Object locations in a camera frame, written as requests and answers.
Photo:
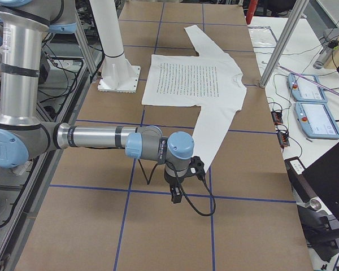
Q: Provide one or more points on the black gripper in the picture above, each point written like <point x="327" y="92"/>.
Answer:
<point x="172" y="180"/>

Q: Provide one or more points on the blue teach pendant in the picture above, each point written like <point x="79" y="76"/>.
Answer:
<point x="316" y="120"/>
<point x="304" y="90"/>

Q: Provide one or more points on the black white device box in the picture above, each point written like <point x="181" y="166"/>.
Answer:
<point x="295" y="170"/>

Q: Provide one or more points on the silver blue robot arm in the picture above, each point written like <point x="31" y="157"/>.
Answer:
<point x="23" y="136"/>

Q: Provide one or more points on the grey water bottle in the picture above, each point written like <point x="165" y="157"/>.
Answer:
<point x="324" y="55"/>

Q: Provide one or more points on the orange circuit board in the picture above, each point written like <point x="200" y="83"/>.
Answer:
<point x="277" y="117"/>
<point x="283" y="137"/>

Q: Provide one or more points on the white long-sleeve printed shirt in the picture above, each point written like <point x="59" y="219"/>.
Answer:
<point x="212" y="81"/>

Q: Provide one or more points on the near blue teach pendant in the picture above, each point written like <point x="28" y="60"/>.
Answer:
<point x="316" y="120"/>

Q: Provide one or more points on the far blue teach pendant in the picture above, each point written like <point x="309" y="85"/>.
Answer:
<point x="304" y="90"/>

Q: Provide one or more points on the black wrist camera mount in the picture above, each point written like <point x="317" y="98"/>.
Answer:
<point x="196" y="168"/>

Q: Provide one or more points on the white camera post with base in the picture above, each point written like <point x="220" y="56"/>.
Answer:
<point x="117" y="73"/>

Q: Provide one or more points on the black laptop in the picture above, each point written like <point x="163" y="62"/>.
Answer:
<point x="323" y="177"/>

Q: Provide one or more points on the red cylinder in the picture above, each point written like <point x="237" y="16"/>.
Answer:
<point x="252" y="7"/>

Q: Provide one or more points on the far orange circuit board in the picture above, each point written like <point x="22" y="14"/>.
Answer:
<point x="277" y="117"/>

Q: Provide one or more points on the near orange circuit board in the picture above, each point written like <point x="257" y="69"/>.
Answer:
<point x="283" y="137"/>

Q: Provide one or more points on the clear plastic packaging bag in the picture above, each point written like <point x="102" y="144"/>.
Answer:
<point x="262" y="37"/>

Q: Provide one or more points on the aluminium frame post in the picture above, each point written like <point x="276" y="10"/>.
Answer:
<point x="286" y="33"/>

